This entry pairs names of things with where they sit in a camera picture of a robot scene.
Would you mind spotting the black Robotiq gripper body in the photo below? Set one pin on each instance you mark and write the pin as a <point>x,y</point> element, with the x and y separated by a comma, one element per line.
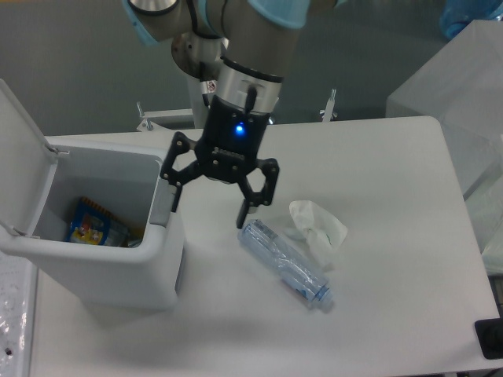
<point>227,150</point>

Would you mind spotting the white push-lid trash can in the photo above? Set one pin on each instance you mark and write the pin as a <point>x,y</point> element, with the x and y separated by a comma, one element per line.
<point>42,179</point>

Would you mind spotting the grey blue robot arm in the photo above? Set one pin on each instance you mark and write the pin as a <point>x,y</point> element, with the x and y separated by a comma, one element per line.
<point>262,37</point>

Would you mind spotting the crushed clear plastic bottle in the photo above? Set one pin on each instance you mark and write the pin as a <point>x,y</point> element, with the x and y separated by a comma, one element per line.
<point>301,275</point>

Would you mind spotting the crumpled white tissue paper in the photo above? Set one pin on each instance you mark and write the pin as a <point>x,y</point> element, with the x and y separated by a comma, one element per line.
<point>319,229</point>

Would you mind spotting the colourful snack wrapper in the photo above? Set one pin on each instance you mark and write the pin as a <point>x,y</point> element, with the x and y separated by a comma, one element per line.
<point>94,225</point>

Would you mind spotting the translucent plastic box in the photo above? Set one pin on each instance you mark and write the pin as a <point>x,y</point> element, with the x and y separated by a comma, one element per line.
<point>461,87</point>

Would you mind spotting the black device at edge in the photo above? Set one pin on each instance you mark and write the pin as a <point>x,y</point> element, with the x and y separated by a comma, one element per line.
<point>489,334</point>

